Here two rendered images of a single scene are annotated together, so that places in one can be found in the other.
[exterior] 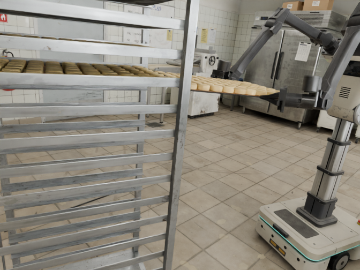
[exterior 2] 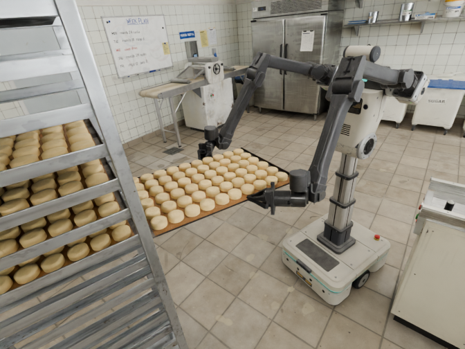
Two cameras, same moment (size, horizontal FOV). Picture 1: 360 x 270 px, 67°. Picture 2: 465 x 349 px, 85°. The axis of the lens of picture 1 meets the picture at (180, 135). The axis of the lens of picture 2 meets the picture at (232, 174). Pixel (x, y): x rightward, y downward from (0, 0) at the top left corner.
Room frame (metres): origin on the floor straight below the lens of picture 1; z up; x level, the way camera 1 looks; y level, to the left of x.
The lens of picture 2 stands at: (0.36, -0.21, 1.72)
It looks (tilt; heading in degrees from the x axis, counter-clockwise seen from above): 30 degrees down; 356
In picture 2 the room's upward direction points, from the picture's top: 5 degrees counter-clockwise
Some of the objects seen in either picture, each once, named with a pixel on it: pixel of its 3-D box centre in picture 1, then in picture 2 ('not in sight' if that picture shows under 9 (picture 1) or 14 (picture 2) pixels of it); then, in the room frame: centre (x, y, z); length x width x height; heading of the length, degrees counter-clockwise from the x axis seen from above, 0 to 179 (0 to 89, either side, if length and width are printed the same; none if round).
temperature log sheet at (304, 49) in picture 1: (302, 51); (306, 41); (4.97, -1.99, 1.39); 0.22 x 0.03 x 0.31; 45
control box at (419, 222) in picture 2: not in sight; (423, 211); (1.33, -1.29, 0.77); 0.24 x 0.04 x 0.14; 133
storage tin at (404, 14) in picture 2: not in sight; (405, 12); (4.65, -3.40, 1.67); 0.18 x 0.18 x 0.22
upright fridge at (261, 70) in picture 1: (286, 69); (294, 60); (5.57, -1.98, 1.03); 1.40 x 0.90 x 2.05; 45
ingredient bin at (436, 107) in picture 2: not in sight; (437, 104); (3.98, -3.78, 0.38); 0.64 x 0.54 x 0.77; 134
